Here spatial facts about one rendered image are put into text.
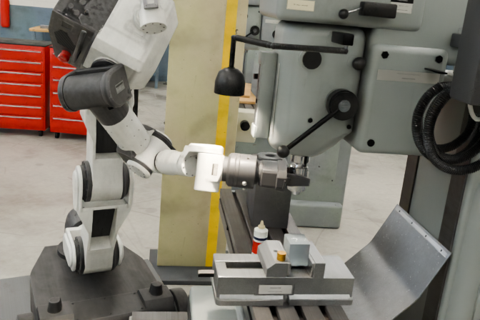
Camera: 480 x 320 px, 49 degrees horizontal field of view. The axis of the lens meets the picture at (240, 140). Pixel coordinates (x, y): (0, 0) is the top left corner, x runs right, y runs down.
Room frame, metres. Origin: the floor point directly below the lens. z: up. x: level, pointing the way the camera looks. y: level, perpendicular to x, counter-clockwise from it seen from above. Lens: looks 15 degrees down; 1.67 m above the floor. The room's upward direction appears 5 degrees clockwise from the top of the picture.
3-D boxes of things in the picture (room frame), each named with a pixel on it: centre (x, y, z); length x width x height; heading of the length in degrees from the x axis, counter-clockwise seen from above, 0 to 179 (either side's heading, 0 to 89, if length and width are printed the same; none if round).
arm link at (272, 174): (1.30, -0.07, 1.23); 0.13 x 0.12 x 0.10; 178
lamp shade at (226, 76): (1.23, 0.04, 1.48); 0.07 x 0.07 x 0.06
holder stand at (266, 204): (1.71, -0.11, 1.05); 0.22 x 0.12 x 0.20; 5
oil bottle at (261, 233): (1.40, -0.09, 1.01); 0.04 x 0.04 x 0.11
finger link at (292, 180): (1.26, -0.15, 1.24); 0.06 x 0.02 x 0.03; 88
